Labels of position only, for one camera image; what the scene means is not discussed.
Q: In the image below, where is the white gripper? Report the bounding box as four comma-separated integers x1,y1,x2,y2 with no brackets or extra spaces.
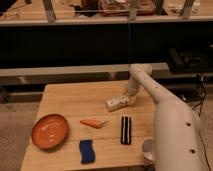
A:
106,95,130,112

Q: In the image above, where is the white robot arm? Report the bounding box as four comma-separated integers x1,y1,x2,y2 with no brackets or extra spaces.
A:
106,64,202,171

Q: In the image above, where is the orange ceramic bowl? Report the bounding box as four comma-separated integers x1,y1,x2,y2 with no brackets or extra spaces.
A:
31,114,69,149

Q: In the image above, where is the orange toy carrot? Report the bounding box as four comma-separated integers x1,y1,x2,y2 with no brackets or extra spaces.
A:
80,119,104,129

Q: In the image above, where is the wooden table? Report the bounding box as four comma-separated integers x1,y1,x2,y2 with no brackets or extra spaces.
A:
21,81,155,171

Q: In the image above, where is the white cup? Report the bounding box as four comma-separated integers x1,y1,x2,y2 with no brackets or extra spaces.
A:
141,138,155,162

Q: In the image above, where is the blue sponge cloth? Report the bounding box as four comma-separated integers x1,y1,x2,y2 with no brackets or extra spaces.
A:
79,140,95,164

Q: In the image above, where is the black equipment box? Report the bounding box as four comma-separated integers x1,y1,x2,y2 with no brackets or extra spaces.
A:
167,48,213,74

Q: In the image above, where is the long metal shelf rail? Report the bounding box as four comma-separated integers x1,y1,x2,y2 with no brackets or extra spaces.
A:
0,62,171,78

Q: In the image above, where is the black hanging cable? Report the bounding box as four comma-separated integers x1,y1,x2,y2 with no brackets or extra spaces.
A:
127,19,132,80

